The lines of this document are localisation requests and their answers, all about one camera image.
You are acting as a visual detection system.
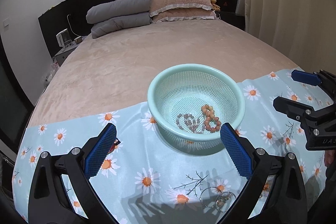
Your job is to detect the silver hoop pearl bracelet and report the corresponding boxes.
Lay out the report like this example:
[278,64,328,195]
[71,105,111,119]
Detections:
[199,186,236,212]

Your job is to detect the pink frilled pillow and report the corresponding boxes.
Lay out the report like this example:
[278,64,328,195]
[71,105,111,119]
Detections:
[149,0,212,18]
[152,8,217,23]

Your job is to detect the lower grey folded blanket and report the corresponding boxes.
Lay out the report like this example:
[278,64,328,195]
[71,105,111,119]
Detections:
[91,12,150,39]

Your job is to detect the upper pink frilled pillow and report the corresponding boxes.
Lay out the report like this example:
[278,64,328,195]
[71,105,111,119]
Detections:
[149,0,212,18]

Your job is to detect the brown teddy bear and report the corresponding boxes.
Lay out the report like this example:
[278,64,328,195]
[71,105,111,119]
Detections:
[210,0,221,12]

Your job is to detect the lower pink frilled pillow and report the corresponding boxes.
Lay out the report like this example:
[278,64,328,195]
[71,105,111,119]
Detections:
[152,8,217,23]

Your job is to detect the orange bead bracelet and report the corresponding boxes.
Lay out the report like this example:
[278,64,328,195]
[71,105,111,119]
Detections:
[200,104,223,133]

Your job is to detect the beige bed cover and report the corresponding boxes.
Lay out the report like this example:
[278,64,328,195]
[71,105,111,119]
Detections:
[29,20,295,127]

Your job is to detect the upper grey folded blanket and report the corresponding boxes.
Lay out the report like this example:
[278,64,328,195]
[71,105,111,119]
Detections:
[86,0,150,24]

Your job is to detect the grey folded blanket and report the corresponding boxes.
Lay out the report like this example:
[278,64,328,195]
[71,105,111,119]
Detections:
[86,0,150,24]
[91,12,150,39]

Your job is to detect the mint green plastic basket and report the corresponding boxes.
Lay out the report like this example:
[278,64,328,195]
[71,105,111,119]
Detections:
[147,64,245,154]

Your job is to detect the bedside table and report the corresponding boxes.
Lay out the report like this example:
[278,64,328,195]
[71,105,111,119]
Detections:
[54,36,85,66]

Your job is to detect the cream window curtain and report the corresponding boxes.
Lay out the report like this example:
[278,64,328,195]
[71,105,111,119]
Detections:
[244,0,335,73]

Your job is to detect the pink bead necklace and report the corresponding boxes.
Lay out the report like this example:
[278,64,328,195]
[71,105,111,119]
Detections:
[175,113,206,134]

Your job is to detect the daisy print blue cloth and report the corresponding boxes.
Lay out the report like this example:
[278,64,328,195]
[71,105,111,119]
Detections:
[12,70,333,223]

